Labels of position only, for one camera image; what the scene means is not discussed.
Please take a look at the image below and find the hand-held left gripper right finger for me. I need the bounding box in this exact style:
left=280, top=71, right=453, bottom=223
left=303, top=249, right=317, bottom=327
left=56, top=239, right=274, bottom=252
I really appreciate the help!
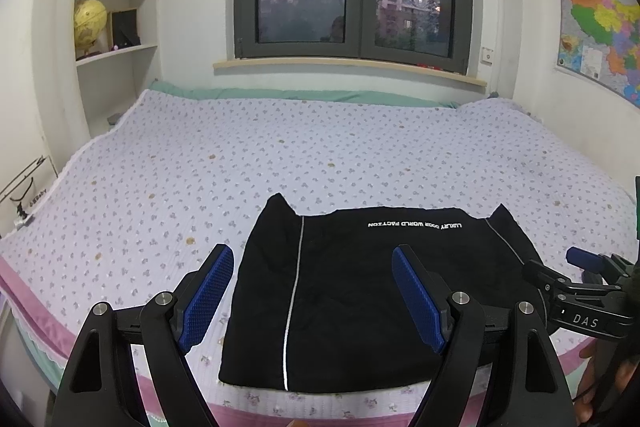
left=391, top=244, right=576, bottom=427

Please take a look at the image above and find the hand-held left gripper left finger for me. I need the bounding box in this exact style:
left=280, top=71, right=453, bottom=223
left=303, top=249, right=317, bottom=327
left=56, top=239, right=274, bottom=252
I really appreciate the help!
left=57, top=243, right=236, bottom=427

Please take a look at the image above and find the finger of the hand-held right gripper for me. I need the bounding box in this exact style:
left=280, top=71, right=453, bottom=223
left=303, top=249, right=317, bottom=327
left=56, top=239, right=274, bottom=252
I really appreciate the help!
left=522, top=259, right=576, bottom=306
left=566, top=247, right=626, bottom=279

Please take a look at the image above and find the black jacket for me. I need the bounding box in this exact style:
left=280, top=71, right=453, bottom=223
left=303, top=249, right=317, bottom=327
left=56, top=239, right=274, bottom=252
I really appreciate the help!
left=218, top=193, right=556, bottom=394

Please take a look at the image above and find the person's right hand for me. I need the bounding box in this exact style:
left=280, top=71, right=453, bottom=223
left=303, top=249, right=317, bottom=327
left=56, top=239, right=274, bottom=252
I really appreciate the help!
left=575, top=342, right=640, bottom=427

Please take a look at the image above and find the floral quilted bedspread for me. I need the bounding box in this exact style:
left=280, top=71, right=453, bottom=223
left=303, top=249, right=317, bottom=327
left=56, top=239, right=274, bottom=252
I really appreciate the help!
left=0, top=88, right=640, bottom=413

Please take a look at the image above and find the pink bed skirt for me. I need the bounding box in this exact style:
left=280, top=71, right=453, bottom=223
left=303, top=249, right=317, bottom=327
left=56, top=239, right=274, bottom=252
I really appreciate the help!
left=0, top=252, right=601, bottom=427

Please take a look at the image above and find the mint green bed sheet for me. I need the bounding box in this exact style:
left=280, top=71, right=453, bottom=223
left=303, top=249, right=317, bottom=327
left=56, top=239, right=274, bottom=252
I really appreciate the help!
left=148, top=79, right=461, bottom=109

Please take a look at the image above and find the white bookshelf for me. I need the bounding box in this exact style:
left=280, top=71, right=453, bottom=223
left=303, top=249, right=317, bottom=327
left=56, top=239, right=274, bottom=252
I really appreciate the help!
left=55, top=0, right=176, bottom=142

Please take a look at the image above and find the wooden window sill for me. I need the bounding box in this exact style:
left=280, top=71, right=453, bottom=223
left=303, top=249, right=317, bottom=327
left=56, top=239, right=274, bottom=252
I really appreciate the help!
left=213, top=57, right=488, bottom=94

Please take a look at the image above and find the yellow globe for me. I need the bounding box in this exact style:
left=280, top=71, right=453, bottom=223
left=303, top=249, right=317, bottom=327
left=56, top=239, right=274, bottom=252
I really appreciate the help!
left=73, top=0, right=110, bottom=60

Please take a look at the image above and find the black ink wall decal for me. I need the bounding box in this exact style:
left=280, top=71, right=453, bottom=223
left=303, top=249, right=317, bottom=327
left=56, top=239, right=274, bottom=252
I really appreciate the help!
left=0, top=154, right=51, bottom=238

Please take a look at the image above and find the colourful wall map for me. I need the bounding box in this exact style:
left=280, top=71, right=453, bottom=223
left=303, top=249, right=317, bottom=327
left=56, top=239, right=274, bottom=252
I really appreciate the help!
left=552, top=0, right=640, bottom=110

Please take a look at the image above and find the black picture frame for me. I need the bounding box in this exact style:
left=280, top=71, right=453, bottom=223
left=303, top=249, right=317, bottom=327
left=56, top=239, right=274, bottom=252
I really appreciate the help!
left=111, top=9, right=142, bottom=48

